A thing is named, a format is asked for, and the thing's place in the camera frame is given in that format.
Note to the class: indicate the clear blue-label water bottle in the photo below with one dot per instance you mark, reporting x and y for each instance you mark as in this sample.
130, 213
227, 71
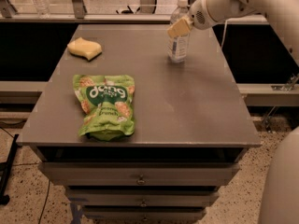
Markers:
178, 33

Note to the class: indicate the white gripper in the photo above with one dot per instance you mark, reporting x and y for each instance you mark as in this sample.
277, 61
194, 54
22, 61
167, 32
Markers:
202, 12

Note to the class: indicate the bottom grey drawer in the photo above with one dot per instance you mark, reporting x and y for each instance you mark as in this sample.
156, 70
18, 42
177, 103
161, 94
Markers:
144, 214

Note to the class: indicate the yellow sponge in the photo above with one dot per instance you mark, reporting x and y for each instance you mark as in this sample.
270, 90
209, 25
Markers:
84, 48

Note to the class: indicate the black stand on floor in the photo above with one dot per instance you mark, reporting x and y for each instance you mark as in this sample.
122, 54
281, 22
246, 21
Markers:
5, 169

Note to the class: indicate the top grey drawer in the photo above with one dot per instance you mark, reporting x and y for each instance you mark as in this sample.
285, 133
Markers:
138, 174

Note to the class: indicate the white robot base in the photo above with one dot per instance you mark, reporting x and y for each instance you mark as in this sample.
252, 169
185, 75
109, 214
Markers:
280, 201

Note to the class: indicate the middle grey drawer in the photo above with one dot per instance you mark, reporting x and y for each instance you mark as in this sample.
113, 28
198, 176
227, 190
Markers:
142, 197

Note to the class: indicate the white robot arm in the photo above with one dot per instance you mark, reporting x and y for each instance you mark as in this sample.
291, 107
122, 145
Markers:
282, 15

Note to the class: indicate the grey drawer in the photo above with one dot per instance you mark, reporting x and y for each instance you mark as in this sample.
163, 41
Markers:
142, 197
144, 214
138, 174

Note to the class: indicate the green rice chip bag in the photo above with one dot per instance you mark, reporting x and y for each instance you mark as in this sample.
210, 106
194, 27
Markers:
107, 104

